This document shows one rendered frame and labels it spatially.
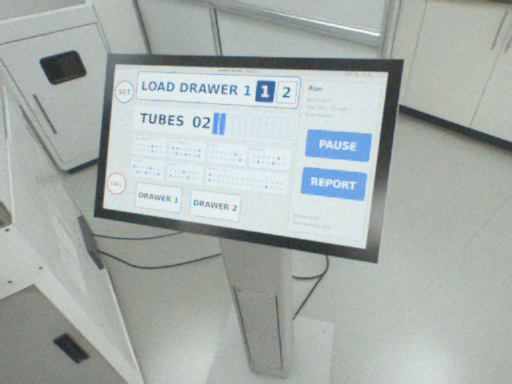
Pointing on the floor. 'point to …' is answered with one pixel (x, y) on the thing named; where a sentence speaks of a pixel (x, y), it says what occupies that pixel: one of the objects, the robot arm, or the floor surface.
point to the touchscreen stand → (267, 323)
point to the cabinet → (64, 301)
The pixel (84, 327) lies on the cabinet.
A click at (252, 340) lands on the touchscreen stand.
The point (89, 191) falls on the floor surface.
